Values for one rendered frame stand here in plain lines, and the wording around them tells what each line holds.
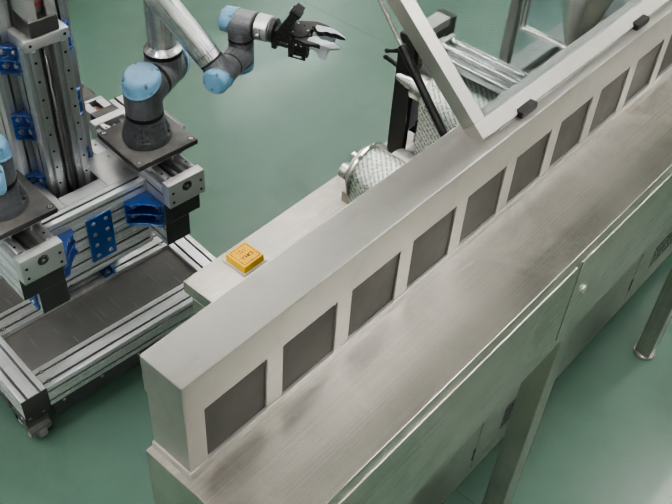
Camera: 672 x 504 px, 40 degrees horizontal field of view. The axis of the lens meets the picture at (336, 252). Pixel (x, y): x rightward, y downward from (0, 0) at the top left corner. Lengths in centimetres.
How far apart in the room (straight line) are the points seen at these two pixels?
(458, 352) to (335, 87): 318
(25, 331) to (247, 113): 169
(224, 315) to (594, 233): 80
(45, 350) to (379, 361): 184
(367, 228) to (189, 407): 39
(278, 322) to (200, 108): 322
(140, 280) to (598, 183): 188
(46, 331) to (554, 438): 175
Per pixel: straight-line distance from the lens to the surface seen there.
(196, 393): 121
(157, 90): 278
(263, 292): 128
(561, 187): 186
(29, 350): 317
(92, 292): 330
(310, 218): 250
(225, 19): 267
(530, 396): 231
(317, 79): 463
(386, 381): 146
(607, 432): 333
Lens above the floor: 259
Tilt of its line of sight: 45 degrees down
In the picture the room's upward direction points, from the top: 4 degrees clockwise
